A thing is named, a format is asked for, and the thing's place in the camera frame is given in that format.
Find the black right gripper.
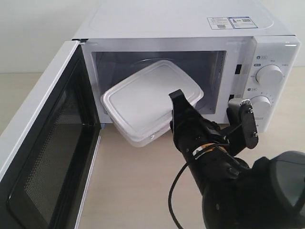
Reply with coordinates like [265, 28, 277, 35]
[169, 89, 228, 160]

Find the white lidded plastic container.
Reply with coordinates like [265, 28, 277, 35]
[101, 60, 204, 147]

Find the white microwave door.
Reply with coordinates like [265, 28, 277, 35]
[0, 40, 101, 229]

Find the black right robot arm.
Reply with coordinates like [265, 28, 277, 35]
[169, 90, 305, 229]

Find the white Midea microwave body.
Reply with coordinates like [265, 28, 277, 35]
[73, 0, 301, 133]

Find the glass turntable plate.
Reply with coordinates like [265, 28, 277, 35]
[131, 58, 204, 105]

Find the lower white timer knob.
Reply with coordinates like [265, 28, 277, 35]
[250, 95, 271, 115]

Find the upper white power knob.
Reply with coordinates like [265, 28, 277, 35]
[255, 64, 284, 86]

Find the blue white label sticker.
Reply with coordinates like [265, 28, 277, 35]
[207, 16, 258, 30]

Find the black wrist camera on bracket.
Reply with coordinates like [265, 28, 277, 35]
[220, 98, 258, 156]

